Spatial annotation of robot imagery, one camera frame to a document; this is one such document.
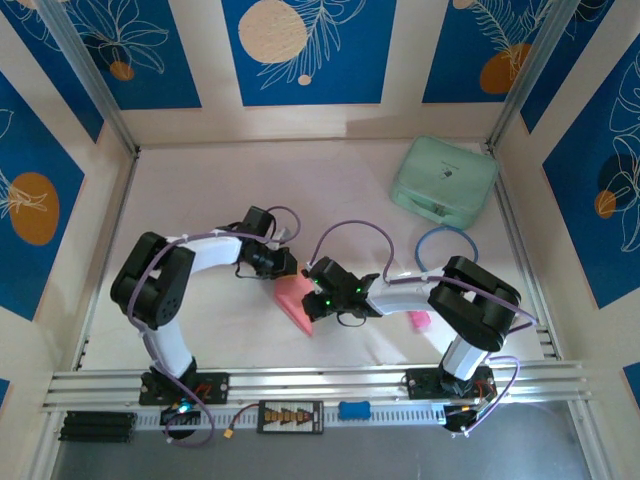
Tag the pink cloth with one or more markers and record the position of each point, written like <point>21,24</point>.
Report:
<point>295,300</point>

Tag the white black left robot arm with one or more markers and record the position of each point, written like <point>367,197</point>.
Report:
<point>215,252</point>

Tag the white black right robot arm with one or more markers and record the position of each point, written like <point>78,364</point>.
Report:
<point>400,300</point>

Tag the pink pill organizer box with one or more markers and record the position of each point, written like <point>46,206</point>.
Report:
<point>419,321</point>

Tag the blue bone-shaped block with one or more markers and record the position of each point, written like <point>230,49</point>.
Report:
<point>355,411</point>

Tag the black power distribution board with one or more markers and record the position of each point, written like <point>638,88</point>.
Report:
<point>290,417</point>

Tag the mint green zip case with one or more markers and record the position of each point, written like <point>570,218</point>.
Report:
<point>440,175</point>

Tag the black controller board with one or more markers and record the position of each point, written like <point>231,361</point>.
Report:
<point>175,416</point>
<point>460,420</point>

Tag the black ribbed block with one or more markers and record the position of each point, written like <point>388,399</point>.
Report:
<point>97,427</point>

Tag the aluminium cross rail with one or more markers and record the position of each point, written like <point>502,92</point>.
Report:
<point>320,382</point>

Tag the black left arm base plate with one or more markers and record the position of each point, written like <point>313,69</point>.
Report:
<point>215,387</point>

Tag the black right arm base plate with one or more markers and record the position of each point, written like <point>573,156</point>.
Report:
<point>425,382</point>

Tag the aluminium side rail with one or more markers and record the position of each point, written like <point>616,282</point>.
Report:
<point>517,235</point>
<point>122,200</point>

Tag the aluminium corner post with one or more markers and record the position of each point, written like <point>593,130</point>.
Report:
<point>527,70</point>
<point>86,65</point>

